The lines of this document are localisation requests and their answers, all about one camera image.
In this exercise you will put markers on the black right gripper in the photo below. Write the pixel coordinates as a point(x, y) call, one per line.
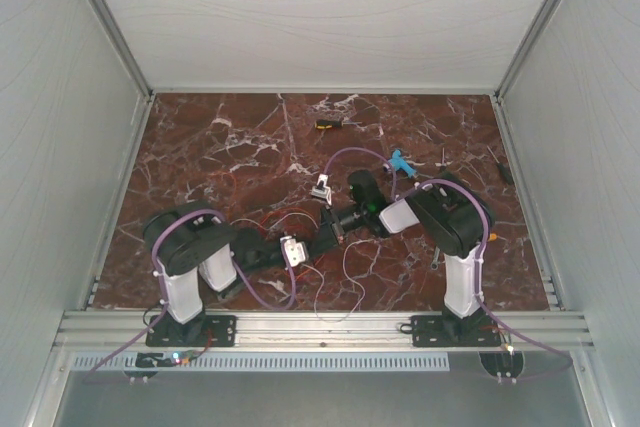
point(329, 234)

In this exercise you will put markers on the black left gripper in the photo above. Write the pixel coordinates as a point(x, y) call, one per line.
point(278, 240)

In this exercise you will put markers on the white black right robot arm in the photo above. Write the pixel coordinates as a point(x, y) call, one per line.
point(445, 186)

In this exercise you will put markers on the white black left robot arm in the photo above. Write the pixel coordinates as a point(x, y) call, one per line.
point(192, 242)

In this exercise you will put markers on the blue plastic tool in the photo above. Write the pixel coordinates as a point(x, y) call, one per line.
point(398, 163)

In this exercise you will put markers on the silver combination wrench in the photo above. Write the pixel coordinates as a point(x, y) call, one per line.
point(435, 260)

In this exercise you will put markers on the yellow black screwdriver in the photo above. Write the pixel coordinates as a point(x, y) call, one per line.
point(326, 124)

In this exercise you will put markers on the black precision screwdriver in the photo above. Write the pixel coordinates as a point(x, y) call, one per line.
point(503, 169)

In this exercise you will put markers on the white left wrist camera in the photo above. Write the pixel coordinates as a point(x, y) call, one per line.
point(294, 251)

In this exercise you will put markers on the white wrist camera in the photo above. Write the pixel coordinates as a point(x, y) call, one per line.
point(294, 251)
point(321, 190)

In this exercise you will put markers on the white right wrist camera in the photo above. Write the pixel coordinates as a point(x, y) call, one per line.
point(321, 190)

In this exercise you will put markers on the aluminium front rail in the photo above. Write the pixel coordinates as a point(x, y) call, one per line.
point(291, 331)

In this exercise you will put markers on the grey slotted cable duct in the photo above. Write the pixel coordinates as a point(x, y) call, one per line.
point(284, 362)

